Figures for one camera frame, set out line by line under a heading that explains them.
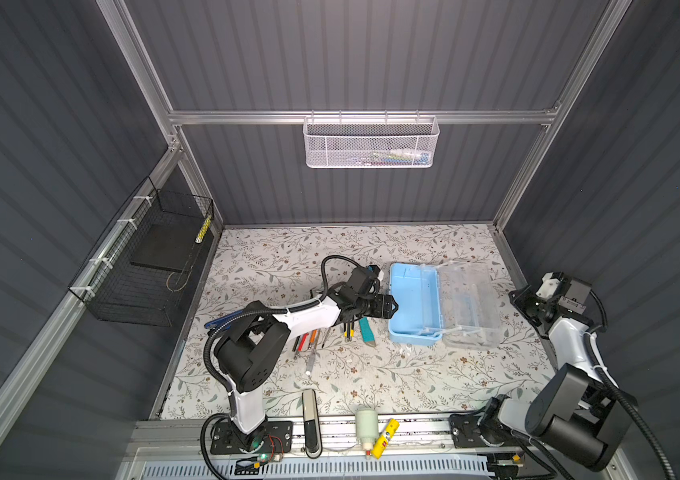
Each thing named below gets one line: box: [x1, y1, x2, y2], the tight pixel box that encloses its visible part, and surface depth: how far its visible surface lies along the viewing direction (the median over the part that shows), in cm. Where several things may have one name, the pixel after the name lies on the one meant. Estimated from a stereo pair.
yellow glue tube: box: [372, 418, 400, 460], surface depth 73 cm
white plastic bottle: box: [355, 409, 379, 459], surface depth 71 cm
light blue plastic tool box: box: [388, 261, 501, 349], surface depth 96 cm
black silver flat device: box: [301, 389, 323, 459], surface depth 74 cm
